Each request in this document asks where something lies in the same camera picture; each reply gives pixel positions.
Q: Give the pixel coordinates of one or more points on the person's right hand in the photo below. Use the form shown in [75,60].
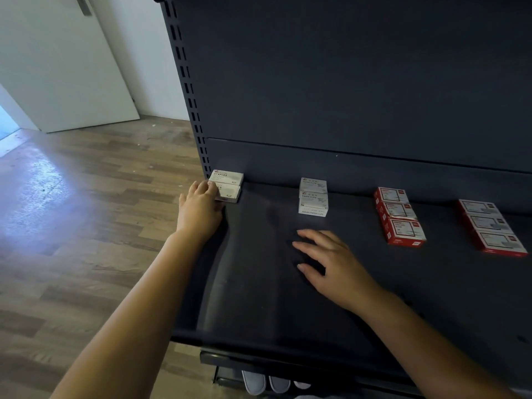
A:
[339,271]

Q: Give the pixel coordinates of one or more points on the person's left hand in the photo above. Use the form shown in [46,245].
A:
[199,213]

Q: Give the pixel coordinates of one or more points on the small red white box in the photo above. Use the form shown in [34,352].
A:
[480,207]
[391,195]
[501,242]
[406,231]
[489,222]
[399,210]

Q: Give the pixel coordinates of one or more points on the dark metal shelf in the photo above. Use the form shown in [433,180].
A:
[349,79]

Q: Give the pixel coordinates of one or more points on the person's left forearm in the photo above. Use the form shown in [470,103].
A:
[129,324]

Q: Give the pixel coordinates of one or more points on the person's right forearm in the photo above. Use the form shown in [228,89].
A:
[436,353]

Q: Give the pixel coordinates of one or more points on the pink slipper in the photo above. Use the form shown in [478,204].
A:
[302,384]

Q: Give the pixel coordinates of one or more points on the grey slipper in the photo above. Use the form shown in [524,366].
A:
[280,384]
[254,382]

